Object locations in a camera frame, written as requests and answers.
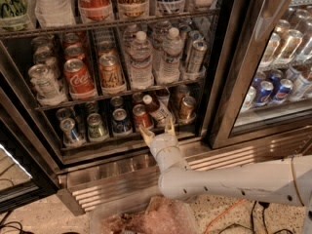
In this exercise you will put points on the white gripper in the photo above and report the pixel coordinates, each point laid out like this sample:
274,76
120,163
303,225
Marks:
163,144

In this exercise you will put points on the brown bottle with white cap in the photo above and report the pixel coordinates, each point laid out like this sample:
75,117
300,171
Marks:
158,110

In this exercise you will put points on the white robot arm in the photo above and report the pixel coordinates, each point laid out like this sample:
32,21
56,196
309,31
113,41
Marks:
287,181

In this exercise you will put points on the red can bottom shelf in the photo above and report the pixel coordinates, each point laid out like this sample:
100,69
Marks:
141,117

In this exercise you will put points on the dark blue can bottom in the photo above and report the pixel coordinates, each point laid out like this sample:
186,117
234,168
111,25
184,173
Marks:
121,123

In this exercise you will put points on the clear water bottle left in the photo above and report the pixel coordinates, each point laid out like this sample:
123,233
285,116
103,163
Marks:
141,56

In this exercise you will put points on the clear water bottle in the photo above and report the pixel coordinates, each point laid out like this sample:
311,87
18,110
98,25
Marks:
170,58
141,56

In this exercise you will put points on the clear water bottle right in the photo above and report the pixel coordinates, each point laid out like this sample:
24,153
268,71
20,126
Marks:
170,58

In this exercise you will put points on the green can bottom shelf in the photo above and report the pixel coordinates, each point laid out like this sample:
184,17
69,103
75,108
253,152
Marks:
97,132

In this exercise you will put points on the copper can bottom right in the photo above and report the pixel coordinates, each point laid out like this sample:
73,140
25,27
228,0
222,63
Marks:
186,111

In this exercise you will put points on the orange LaCroix can front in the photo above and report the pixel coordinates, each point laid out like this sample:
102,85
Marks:
111,75

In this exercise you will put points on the clear plastic bin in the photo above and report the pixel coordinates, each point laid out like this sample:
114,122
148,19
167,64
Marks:
145,212

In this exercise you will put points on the slim silver can front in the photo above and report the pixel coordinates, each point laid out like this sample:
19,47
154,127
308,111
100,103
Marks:
198,51

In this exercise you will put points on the blue white can bottom left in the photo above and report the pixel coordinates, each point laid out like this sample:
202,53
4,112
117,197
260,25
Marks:
71,135

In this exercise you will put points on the red Coca-Cola can front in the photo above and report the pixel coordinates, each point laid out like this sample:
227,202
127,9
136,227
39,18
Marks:
79,79

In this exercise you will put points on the blue pepsi can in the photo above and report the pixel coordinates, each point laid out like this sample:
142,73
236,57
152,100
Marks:
264,90
281,91

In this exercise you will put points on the silver white can front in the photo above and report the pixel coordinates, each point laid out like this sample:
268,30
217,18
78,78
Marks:
49,90

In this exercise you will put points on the black power adapter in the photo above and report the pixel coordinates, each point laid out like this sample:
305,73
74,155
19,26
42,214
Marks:
264,204

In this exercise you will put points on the green LaCroix can top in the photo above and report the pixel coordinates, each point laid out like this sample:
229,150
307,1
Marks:
13,14

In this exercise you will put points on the stainless fridge door frame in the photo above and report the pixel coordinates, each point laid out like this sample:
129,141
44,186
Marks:
248,31

